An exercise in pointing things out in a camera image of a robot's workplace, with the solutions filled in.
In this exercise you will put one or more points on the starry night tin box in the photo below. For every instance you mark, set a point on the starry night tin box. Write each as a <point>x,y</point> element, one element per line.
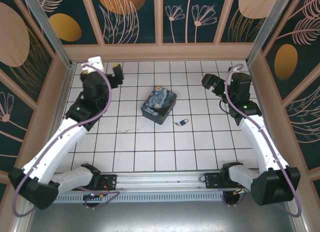
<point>157,102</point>

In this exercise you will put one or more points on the small key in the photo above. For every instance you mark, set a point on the small key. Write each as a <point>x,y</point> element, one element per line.
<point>177,123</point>

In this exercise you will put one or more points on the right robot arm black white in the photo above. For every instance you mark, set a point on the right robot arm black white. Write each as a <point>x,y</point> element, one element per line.
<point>262,147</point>

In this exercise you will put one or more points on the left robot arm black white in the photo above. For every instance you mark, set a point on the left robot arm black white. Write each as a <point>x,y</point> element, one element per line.
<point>57,147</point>

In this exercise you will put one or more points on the grey metal sheet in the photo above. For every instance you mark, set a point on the grey metal sheet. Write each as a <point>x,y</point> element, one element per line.
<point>160,217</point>

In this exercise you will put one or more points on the aluminium table edge rail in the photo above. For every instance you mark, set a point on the aluminium table edge rail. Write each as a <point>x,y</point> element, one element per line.
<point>70,77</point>
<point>257,99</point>

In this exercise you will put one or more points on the aluminium frame post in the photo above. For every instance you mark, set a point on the aluminium frame post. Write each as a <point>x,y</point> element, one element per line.
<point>50,30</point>
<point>270,22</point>

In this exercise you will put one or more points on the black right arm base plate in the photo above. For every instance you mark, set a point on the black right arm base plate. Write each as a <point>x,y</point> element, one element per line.
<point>212,180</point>

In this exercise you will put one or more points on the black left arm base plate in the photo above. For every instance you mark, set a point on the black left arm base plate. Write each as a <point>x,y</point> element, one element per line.
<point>110,180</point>

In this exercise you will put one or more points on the aluminium mounting rail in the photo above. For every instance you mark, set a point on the aluminium mounting rail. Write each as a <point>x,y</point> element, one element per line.
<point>160,179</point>

